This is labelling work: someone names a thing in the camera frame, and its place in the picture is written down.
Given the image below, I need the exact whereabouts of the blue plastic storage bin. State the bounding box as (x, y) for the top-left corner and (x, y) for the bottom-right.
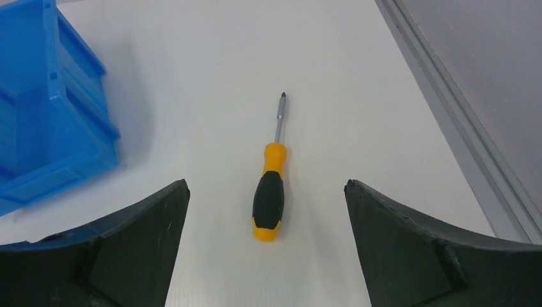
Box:
(1, 1), (120, 215)

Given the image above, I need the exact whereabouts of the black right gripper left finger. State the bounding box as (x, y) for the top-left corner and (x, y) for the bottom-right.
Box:
(1, 180), (190, 306)

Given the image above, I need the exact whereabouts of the aluminium frame rail right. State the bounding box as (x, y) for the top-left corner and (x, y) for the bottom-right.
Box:
(378, 1), (541, 244)

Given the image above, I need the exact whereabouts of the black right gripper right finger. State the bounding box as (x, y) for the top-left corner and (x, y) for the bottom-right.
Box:
(344, 180), (541, 306)

